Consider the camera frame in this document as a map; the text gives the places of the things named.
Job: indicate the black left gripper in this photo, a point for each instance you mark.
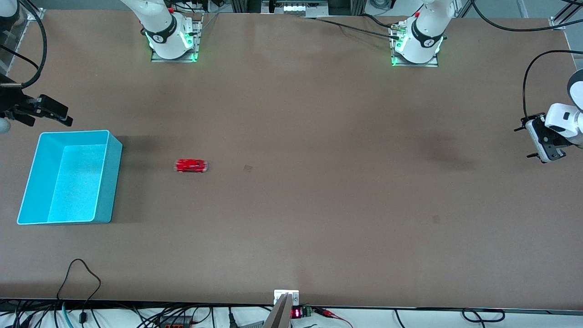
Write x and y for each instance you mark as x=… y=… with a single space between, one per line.
x=532 y=155

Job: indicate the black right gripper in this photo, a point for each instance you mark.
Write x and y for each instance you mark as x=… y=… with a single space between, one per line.
x=10 y=101

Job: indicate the red beetle toy car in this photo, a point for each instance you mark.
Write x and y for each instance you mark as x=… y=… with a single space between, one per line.
x=191 y=166

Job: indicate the blue plastic box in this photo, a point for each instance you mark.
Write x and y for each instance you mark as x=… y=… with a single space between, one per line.
x=68 y=191

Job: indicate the black power strip orange switches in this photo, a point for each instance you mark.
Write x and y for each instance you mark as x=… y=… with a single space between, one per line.
x=175 y=322

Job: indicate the red clip lead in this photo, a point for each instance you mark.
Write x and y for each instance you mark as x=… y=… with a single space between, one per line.
x=332 y=315

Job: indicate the green board red display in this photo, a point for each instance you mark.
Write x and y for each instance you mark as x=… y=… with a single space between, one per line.
x=300 y=313

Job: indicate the white mounting plate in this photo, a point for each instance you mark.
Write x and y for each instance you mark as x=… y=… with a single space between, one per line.
x=278 y=295

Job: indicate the aluminium corner bracket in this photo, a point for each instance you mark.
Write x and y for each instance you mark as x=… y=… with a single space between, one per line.
x=36 y=14
x=558 y=23

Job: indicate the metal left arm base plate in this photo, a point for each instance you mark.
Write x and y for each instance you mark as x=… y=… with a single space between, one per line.
x=432 y=61

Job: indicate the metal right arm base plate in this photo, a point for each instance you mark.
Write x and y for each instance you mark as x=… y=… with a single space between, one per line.
x=195 y=34

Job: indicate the aluminium frame rack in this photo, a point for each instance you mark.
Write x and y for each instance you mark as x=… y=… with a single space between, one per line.
x=296 y=7

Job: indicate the grey camera mount bar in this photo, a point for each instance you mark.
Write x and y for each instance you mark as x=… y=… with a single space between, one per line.
x=278 y=316

